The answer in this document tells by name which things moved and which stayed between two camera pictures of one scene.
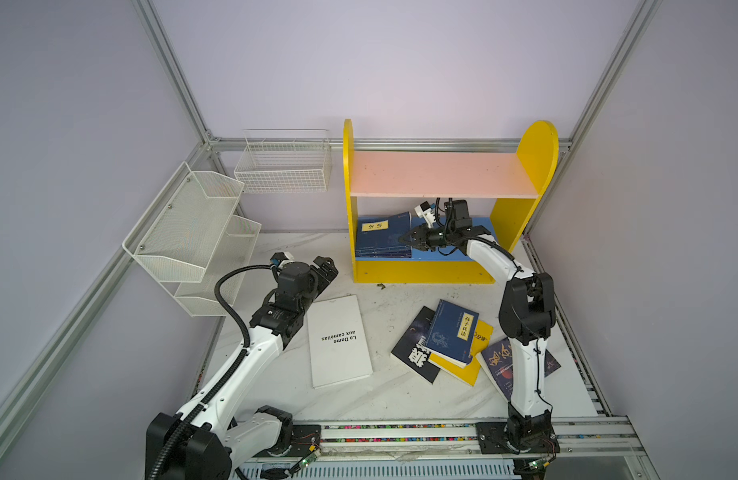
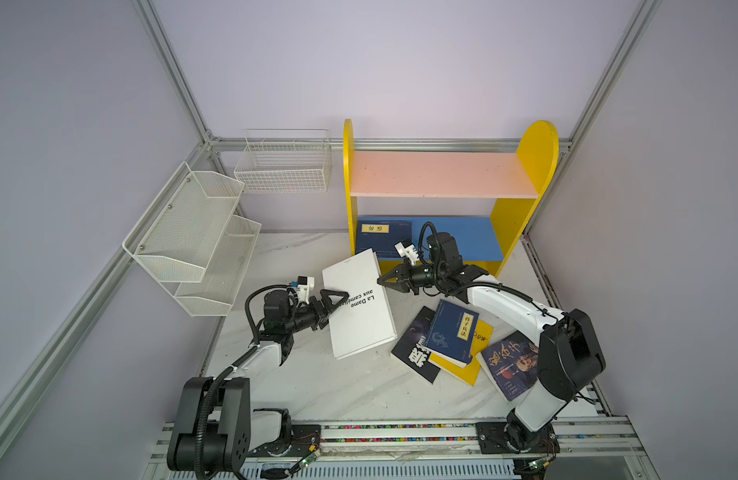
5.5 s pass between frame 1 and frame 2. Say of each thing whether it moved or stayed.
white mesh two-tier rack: stayed
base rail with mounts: stayed
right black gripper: moved
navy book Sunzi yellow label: stayed
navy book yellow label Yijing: stayed
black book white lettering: stayed
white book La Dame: moved
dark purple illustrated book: stayed
